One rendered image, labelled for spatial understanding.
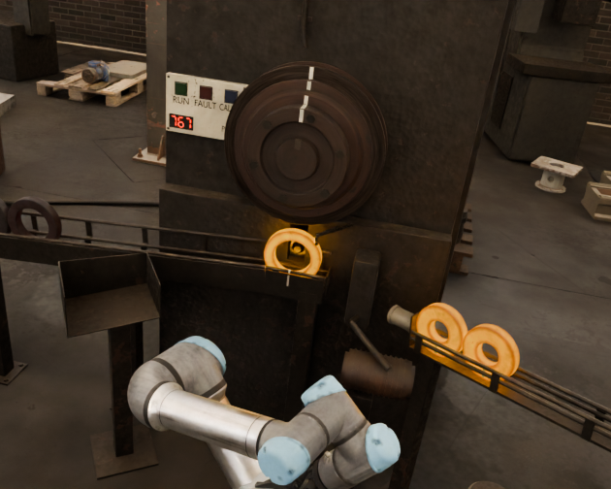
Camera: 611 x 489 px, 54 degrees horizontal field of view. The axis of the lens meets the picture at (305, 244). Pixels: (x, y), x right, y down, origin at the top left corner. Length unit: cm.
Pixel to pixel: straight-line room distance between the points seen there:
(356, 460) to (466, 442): 141
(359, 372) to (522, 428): 99
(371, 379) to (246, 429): 85
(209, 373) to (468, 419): 149
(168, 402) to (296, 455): 31
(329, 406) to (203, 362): 36
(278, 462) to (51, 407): 160
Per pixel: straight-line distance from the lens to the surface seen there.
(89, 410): 248
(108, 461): 228
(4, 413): 254
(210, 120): 195
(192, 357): 135
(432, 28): 181
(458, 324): 173
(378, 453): 112
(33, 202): 222
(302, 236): 188
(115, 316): 189
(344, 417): 113
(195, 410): 118
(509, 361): 169
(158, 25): 461
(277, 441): 104
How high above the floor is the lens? 167
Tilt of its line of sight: 27 degrees down
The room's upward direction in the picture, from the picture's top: 7 degrees clockwise
